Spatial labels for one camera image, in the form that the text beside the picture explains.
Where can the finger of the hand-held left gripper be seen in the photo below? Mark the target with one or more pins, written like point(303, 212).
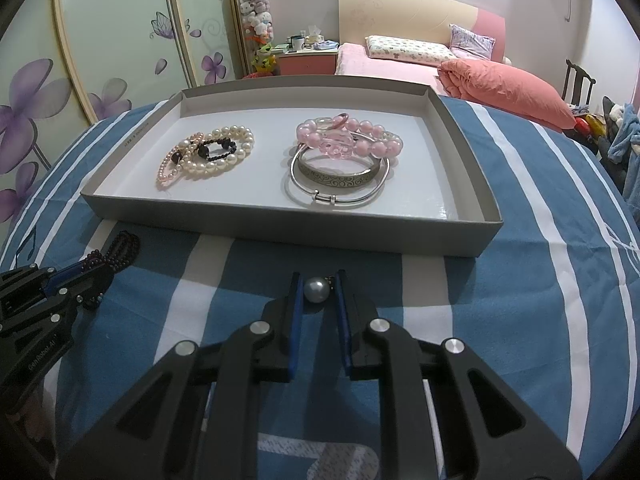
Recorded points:
point(85, 287)
point(62, 275)

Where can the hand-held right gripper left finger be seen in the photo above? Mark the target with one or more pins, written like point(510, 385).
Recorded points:
point(295, 320)

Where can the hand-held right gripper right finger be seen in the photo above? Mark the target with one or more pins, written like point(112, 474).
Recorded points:
point(342, 320)

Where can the pearl earring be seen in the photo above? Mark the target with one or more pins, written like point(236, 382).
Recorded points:
point(316, 290)

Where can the grey cardboard tray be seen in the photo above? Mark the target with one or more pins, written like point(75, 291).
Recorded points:
point(300, 232)

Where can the thin silver bangle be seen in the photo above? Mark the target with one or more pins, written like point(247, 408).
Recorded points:
point(325, 200)

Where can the engraved silver cuff bangle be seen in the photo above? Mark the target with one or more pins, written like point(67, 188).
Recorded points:
point(340, 180)

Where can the flower print wardrobe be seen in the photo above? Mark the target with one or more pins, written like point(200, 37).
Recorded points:
point(115, 35)

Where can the pink bed sheet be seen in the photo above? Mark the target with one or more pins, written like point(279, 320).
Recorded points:
point(370, 67)

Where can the pink nightstand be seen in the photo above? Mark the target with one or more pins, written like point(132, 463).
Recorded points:
point(307, 62)

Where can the yellow green plush toy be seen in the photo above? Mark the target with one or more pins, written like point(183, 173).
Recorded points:
point(265, 62)

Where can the white patterned pillow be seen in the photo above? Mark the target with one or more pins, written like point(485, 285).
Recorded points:
point(407, 50)

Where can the pink quilt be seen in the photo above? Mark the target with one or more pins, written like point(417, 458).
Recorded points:
point(505, 87)

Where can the tissue box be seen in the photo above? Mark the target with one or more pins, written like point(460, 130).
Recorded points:
point(315, 36)

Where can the purple patterned pillow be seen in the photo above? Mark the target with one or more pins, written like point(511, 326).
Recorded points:
point(472, 42)

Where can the clear tube of plush toys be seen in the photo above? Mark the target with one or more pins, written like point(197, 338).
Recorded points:
point(256, 15)

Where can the beige pink headboard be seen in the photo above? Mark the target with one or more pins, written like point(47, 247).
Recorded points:
point(400, 12)

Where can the red yellow toy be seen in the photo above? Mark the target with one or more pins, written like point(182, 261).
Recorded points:
point(590, 125)

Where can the blue clothes pile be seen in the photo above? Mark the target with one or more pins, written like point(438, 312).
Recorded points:
point(625, 145)

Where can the dark wooden chair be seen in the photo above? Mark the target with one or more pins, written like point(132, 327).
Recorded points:
point(577, 82)

